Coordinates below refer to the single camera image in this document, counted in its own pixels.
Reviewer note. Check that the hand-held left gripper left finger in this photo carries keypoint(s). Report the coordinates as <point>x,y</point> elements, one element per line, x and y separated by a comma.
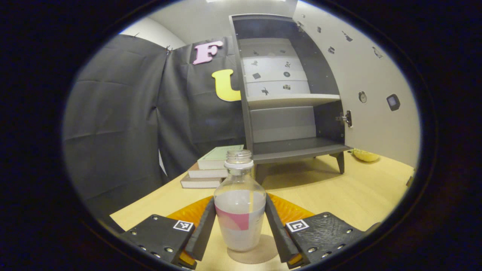
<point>205,233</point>

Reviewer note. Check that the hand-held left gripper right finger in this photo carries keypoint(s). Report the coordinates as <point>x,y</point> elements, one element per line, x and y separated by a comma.
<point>276,233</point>

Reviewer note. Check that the clear plastic bottle pink label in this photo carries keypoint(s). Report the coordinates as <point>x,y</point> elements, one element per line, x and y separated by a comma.
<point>240,207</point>

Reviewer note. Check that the dark grey cabinet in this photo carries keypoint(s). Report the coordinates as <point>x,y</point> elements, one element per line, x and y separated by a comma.
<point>282,146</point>

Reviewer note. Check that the grey cabinet door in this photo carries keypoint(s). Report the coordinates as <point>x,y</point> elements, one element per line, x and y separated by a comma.
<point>376,128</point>

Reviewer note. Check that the white cabinet shelf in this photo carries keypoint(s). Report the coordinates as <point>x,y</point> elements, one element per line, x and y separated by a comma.
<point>290,101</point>

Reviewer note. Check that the metal door hinge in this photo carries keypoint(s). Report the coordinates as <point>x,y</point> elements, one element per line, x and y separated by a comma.
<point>345,118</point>
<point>300,26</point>

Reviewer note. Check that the yellow plush toy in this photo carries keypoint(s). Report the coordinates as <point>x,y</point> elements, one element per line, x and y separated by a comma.
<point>366,155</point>

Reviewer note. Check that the black backdrop cloth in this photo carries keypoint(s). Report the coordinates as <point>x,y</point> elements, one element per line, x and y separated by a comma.
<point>120,124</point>

